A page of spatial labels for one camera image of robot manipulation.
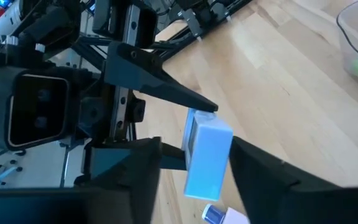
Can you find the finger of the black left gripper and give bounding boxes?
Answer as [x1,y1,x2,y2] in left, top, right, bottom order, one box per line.
[103,41,219,113]
[81,141,188,180]

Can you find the teal rectangular device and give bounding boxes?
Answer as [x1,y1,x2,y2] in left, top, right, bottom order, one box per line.
[181,108,234,202]

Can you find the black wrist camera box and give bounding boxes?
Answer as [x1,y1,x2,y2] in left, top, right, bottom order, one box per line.
[7,73,71,151]

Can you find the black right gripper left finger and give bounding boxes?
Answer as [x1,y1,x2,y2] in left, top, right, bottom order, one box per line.
[0,136,163,224]

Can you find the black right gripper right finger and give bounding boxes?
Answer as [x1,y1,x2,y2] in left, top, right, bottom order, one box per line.
[228,136,358,224]

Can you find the pink wall charger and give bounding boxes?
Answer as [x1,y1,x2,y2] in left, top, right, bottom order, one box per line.
[222,207,251,224]

